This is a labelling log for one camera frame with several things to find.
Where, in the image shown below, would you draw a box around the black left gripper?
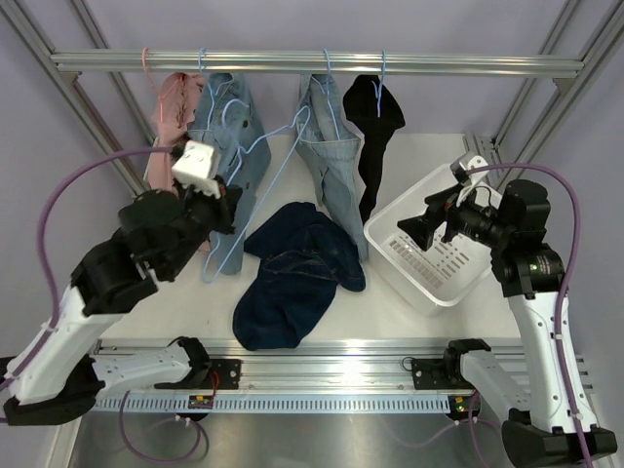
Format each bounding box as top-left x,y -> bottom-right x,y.
161,174 -> 243,278

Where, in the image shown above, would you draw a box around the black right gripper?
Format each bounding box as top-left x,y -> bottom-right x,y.
399,181 -> 514,251

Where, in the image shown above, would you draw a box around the light blue wire hanger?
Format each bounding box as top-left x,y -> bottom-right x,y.
198,98 -> 310,284

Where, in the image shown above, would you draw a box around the light denim skirt with buttons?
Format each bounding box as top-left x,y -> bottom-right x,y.
189,73 -> 271,275

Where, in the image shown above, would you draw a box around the dark blue denim skirt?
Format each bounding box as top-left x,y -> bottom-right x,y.
232,202 -> 366,351

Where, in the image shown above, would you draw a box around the light blue hanger of denim skirt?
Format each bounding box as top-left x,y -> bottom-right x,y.
197,47 -> 234,132

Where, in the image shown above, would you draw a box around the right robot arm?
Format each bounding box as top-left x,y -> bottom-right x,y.
397,179 -> 618,467

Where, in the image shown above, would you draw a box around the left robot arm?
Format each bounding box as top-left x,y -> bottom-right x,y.
1,182 -> 243,426

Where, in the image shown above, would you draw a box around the light denim jeans on hanger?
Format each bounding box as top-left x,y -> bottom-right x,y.
296,74 -> 369,260

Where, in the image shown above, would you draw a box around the light blue hanger of black garment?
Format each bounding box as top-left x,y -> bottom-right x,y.
373,50 -> 387,118

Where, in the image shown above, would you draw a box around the light blue hanger of jeans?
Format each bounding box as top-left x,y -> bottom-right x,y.
323,49 -> 341,141

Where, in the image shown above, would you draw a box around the pink hanger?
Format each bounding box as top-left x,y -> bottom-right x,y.
141,47 -> 161,102

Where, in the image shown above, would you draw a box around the white plastic basket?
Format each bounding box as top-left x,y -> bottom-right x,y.
364,165 -> 490,317

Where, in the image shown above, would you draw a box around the pink dress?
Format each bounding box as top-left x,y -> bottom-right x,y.
147,72 -> 206,192

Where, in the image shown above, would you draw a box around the black hanging garment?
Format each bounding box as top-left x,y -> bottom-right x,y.
342,74 -> 406,223

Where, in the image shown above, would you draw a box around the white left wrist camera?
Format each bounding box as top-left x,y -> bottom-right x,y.
171,140 -> 221,199

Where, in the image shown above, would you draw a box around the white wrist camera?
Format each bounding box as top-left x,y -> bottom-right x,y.
449,152 -> 489,207
171,140 -> 221,199

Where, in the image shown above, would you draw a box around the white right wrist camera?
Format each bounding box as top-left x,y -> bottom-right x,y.
449,152 -> 489,207

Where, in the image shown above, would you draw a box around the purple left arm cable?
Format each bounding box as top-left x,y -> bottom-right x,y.
0,143 -> 211,462

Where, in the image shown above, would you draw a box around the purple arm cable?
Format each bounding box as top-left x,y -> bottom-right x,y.
379,163 -> 586,464
0,143 -> 211,462

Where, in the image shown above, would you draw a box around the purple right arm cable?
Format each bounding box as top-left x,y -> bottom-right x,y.
379,163 -> 586,464

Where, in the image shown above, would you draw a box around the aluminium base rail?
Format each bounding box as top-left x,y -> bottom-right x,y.
92,338 -> 596,396

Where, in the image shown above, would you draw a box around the slotted cable duct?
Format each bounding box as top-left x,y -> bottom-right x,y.
96,394 -> 450,414

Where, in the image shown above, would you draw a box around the aluminium extrusion frame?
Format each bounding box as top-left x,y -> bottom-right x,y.
0,0 -> 624,396

